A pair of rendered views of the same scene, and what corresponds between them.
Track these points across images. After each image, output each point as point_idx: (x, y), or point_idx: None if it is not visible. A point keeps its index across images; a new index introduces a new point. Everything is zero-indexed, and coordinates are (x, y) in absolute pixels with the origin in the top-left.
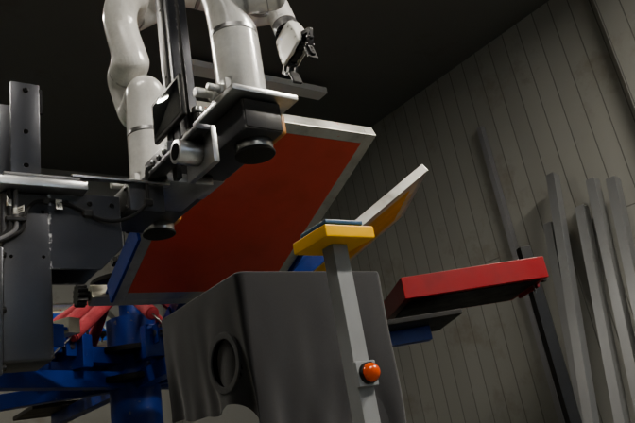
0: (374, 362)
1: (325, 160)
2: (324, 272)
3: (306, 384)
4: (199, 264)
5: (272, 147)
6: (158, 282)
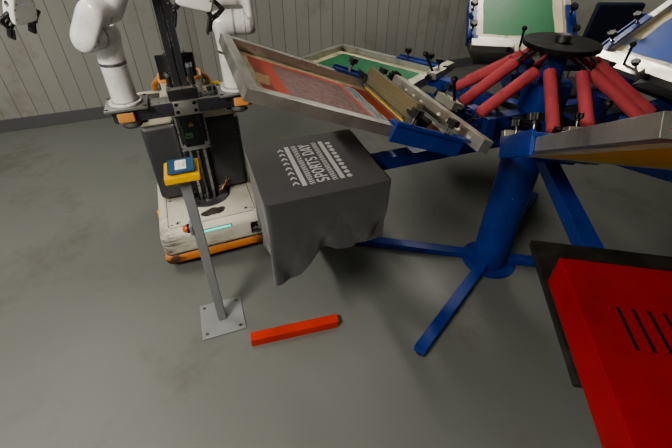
0: (189, 228)
1: None
2: (254, 178)
3: (259, 216)
4: (376, 103)
5: (124, 127)
6: None
